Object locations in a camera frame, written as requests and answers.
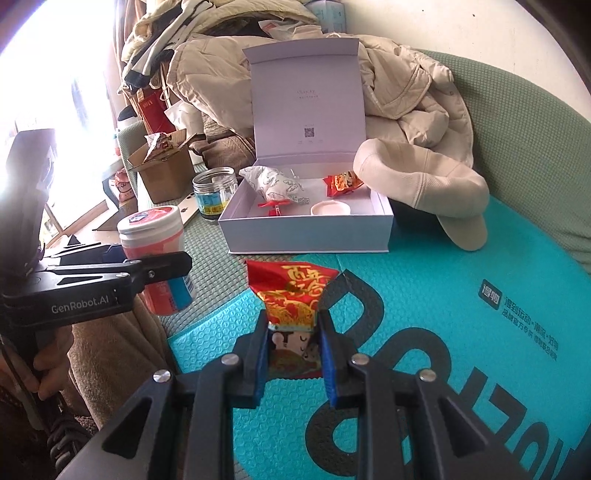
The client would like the brown cushion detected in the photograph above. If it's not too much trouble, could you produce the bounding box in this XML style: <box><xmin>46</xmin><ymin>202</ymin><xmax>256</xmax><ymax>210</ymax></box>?
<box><xmin>189</xmin><ymin>113</ymin><xmax>257</xmax><ymax>171</ymax></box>

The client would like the black coiled cable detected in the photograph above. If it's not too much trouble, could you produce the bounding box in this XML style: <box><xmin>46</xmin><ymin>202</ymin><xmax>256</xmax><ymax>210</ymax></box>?
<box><xmin>44</xmin><ymin>392</ymin><xmax>100</xmax><ymax>462</ymax></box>

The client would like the beige puffer jacket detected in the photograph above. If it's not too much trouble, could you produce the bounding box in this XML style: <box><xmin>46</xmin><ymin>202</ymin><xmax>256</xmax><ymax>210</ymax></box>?
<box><xmin>166</xmin><ymin>34</ymin><xmax>475</xmax><ymax>169</ymax></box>

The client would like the white doodle print packet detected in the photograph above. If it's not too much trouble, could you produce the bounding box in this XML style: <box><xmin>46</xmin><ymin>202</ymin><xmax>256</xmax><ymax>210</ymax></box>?
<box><xmin>239</xmin><ymin>165</ymin><xmax>311</xmax><ymax>206</ymax></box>

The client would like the beige cap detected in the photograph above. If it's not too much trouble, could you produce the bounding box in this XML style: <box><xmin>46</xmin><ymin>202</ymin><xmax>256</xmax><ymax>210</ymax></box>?
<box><xmin>353</xmin><ymin>138</ymin><xmax>490</xmax><ymax>252</ymax></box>

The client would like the clear glass jar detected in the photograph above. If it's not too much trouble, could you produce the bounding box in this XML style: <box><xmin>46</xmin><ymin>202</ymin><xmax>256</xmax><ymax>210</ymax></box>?
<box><xmin>191</xmin><ymin>168</ymin><xmax>240</xmax><ymax>223</ymax></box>

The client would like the small brown carton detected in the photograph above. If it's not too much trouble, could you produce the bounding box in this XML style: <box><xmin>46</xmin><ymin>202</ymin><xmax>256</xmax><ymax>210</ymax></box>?
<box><xmin>127</xmin><ymin>134</ymin><xmax>208</xmax><ymax>204</ymax></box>

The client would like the brown fleece blanket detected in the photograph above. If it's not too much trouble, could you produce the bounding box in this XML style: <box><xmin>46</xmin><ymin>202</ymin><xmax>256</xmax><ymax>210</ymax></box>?
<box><xmin>65</xmin><ymin>295</ymin><xmax>178</xmax><ymax>432</ymax></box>

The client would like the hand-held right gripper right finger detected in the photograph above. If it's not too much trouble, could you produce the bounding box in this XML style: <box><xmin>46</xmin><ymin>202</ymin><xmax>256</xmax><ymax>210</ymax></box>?
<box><xmin>316</xmin><ymin>310</ymin><xmax>529</xmax><ymax>480</ymax></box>

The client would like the person's left hand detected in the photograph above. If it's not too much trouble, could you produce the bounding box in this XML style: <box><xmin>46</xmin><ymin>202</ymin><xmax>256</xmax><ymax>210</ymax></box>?
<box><xmin>33</xmin><ymin>324</ymin><xmax>75</xmax><ymax>401</ymax></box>

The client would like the white smartphone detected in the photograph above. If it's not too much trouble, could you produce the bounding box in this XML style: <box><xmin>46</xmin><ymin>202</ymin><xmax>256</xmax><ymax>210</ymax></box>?
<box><xmin>178</xmin><ymin>196</ymin><xmax>200</xmax><ymax>228</ymax></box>

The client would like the pink cartoon cup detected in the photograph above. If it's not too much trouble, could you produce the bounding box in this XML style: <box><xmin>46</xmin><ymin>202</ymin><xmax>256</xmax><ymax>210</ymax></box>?
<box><xmin>113</xmin><ymin>168</ymin><xmax>138</xmax><ymax>203</ymax></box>

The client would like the red gift bag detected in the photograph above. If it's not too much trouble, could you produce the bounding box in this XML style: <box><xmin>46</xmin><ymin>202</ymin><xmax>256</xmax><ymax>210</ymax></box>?
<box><xmin>130</xmin><ymin>87</ymin><xmax>169</xmax><ymax>134</ymax></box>

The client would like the white gift box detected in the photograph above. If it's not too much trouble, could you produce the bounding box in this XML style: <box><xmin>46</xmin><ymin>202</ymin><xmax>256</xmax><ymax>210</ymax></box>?
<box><xmin>217</xmin><ymin>38</ymin><xmax>394</xmax><ymax>256</ymax></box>

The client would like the blue white tissue box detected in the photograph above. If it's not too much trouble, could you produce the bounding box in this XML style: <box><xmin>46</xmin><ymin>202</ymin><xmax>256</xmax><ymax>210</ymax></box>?
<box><xmin>305</xmin><ymin>0</ymin><xmax>347</xmax><ymax>29</ymax></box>

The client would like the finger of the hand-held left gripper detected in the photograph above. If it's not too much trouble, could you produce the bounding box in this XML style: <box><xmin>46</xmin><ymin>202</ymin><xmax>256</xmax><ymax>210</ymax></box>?
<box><xmin>37</xmin><ymin>251</ymin><xmax>192</xmax><ymax>296</ymax></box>
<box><xmin>44</xmin><ymin>234</ymin><xmax>126</xmax><ymax>267</ymax></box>

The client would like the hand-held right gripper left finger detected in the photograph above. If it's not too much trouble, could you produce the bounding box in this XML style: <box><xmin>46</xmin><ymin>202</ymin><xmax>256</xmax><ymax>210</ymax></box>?
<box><xmin>55</xmin><ymin>310</ymin><xmax>273</xmax><ymax>480</ymax></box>

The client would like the red mini fan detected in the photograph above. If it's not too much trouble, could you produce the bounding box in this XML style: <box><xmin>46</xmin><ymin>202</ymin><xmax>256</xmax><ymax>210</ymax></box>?
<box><xmin>259</xmin><ymin>198</ymin><xmax>289</xmax><ymax>217</ymax></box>

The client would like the round pale pink case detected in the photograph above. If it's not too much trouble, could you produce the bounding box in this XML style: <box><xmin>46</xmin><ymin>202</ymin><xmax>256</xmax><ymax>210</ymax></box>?
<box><xmin>310</xmin><ymin>199</ymin><xmax>352</xmax><ymax>217</ymax></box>

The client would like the red snack packet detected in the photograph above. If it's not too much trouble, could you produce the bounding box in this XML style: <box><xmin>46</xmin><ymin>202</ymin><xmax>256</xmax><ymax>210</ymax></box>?
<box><xmin>245</xmin><ymin>259</ymin><xmax>340</xmax><ymax>380</ymax></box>
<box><xmin>323</xmin><ymin>171</ymin><xmax>366</xmax><ymax>198</ymax></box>

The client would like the black white garment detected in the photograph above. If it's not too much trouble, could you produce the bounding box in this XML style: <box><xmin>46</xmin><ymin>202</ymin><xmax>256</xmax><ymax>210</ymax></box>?
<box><xmin>121</xmin><ymin>0</ymin><xmax>218</xmax><ymax>93</ymax></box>

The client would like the crumpled snack packet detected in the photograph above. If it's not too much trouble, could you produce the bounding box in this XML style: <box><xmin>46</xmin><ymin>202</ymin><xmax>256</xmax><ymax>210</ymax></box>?
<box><xmin>143</xmin><ymin>133</ymin><xmax>188</xmax><ymax>162</ymax></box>

